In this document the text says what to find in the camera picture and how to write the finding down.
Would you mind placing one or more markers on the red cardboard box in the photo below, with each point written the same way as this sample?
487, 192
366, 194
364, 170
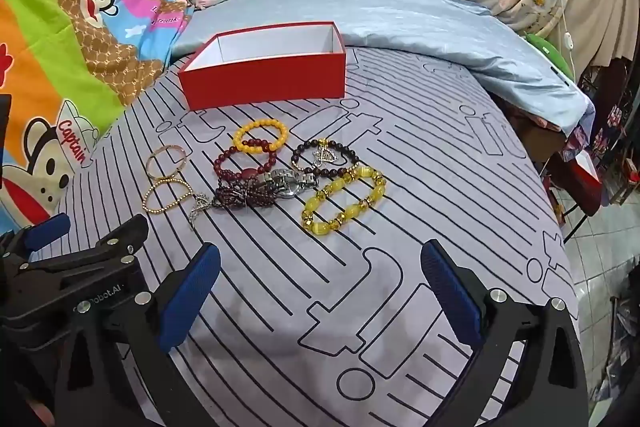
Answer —
260, 82

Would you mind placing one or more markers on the rose gold bangle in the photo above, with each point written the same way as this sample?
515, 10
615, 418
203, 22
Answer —
176, 150

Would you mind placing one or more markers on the red and white box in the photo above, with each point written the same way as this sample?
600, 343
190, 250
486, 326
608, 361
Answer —
587, 187

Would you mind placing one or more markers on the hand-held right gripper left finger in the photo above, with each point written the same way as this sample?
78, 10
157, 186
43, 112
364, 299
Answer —
190, 297

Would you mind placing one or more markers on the brown wooden bed frame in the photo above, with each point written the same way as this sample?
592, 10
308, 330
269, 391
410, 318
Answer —
530, 132

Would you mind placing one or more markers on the light blue quilt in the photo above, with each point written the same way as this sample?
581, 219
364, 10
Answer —
400, 17

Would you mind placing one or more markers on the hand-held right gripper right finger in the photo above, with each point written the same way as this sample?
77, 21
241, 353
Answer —
450, 297

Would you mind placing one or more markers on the silver metal watch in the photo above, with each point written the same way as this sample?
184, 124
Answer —
286, 184

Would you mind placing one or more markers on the colourful monkey print blanket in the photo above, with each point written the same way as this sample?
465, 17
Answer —
75, 32

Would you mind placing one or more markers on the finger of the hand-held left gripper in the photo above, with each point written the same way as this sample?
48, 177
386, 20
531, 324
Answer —
120, 239
47, 228

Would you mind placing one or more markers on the grey striped bedsheet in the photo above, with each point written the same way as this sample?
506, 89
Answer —
400, 157

